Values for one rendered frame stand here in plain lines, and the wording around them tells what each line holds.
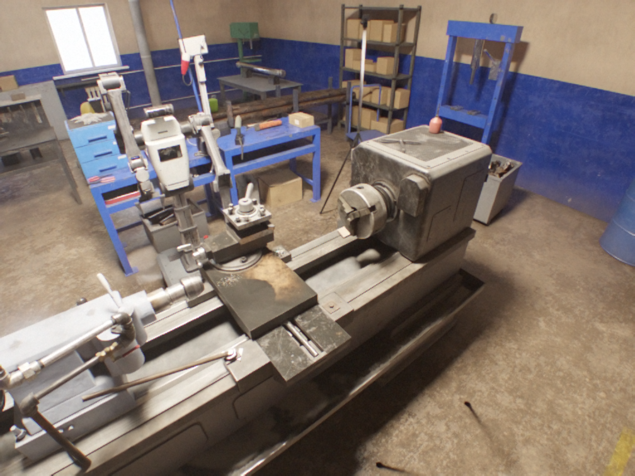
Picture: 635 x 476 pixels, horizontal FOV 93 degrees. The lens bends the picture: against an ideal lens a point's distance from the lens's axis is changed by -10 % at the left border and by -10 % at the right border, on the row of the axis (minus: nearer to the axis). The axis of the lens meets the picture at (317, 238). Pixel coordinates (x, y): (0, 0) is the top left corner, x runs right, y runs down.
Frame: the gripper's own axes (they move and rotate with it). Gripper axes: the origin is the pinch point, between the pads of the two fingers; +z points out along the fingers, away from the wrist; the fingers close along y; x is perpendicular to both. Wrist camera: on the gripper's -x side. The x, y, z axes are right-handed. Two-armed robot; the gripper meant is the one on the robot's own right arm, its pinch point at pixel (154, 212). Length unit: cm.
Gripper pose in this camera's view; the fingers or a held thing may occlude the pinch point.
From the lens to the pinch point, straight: 177.3
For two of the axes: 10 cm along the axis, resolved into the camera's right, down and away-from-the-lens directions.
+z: 2.8, 9.4, 1.7
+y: 8.2, -3.3, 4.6
